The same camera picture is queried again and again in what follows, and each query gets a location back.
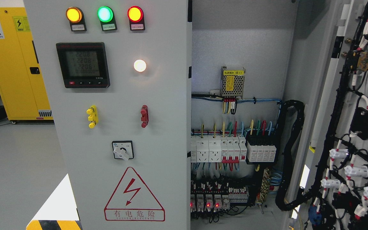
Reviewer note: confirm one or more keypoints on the grey cabinet door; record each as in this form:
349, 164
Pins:
161, 149
327, 173

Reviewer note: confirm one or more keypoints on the red indicator light left door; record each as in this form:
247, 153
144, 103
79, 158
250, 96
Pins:
135, 15

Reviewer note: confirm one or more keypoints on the green indicator light left door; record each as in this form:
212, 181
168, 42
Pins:
107, 19

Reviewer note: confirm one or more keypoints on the amber indicator light left door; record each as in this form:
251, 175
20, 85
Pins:
76, 19

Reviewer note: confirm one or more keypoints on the white socket breaker row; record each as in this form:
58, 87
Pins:
209, 149

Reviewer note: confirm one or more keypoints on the metal mesh power supply module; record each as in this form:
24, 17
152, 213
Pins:
232, 81

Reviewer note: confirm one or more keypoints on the white glowing indicator light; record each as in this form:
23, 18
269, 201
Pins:
140, 65

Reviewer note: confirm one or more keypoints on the black surge protector block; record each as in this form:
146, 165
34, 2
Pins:
260, 149

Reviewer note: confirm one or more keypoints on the relay terminal row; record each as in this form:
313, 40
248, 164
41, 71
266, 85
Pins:
213, 194

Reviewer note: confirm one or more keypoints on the red electric danger sticker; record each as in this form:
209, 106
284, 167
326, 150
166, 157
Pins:
132, 200

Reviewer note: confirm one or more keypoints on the brass ground busbar right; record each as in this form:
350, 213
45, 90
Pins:
264, 189

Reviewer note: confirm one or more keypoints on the black digital power meter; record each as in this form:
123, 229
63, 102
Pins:
83, 64

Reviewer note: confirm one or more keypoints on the yellow safety cabinet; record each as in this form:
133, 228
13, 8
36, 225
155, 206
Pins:
22, 88

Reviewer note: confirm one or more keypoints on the red terminal post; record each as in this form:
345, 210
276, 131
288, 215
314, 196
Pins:
144, 116

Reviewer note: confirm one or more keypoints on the yellow terminal post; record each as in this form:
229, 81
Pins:
92, 116

